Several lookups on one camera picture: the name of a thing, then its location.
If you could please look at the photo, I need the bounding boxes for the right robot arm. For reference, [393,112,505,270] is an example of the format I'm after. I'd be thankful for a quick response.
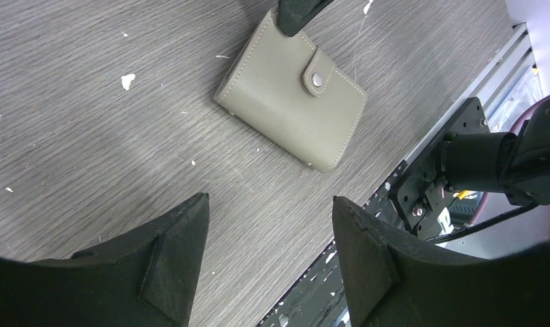
[436,98,550,206]

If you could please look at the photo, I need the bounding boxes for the aluminium frame rail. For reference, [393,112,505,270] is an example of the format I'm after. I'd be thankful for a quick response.
[404,22,545,164]

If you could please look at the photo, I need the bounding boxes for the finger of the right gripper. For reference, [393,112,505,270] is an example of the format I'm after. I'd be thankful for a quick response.
[276,0,333,37]

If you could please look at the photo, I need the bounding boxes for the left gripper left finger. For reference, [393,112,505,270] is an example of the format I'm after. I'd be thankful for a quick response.
[0,193,210,326]

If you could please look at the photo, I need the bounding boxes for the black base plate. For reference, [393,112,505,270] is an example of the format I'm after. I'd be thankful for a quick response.
[258,97,489,326]

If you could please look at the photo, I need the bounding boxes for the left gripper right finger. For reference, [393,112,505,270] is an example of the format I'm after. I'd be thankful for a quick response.
[332,196,550,326]

